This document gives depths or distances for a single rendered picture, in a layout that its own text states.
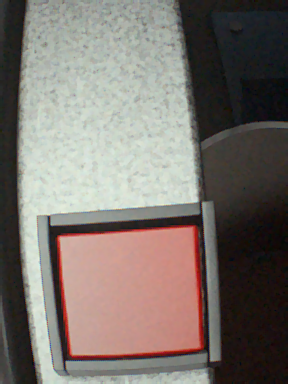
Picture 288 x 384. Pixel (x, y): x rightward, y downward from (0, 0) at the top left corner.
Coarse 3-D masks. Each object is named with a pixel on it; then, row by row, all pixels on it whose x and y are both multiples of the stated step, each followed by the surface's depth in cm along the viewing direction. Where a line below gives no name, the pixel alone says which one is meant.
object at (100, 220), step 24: (48, 216) 49; (72, 216) 49; (96, 216) 49; (120, 216) 49; (144, 216) 49; (168, 216) 49; (192, 216) 49; (48, 240) 49; (216, 240) 48; (48, 264) 48; (216, 264) 48; (48, 288) 48; (216, 288) 48; (48, 312) 48; (216, 312) 47; (48, 336) 47; (216, 336) 47; (96, 360) 47; (120, 360) 47; (144, 360) 47; (168, 360) 47; (192, 360) 46; (216, 360) 46
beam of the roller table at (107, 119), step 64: (64, 0) 55; (128, 0) 55; (64, 64) 54; (128, 64) 53; (64, 128) 52; (128, 128) 52; (192, 128) 52; (64, 192) 51; (128, 192) 51; (192, 192) 51
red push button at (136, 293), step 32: (192, 224) 49; (64, 256) 49; (96, 256) 49; (128, 256) 49; (160, 256) 49; (192, 256) 48; (64, 288) 48; (96, 288) 48; (128, 288) 48; (160, 288) 48; (192, 288) 48; (64, 320) 48; (96, 320) 48; (128, 320) 48; (160, 320) 48; (192, 320) 47; (96, 352) 47; (128, 352) 47; (160, 352) 47; (192, 352) 47
